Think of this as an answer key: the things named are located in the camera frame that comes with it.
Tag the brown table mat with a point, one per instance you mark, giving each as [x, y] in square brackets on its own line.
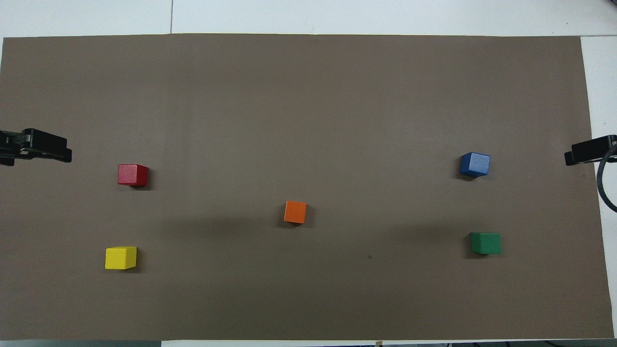
[308, 120]

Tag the green wooden block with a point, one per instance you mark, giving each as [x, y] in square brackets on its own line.
[486, 243]

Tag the orange wooden block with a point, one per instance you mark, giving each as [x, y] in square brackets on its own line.
[295, 212]

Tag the yellow wooden block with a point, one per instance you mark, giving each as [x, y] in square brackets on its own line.
[120, 258]

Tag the blue wooden block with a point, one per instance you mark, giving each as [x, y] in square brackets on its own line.
[475, 164]

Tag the red wooden block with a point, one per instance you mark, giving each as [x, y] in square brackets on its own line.
[131, 174]

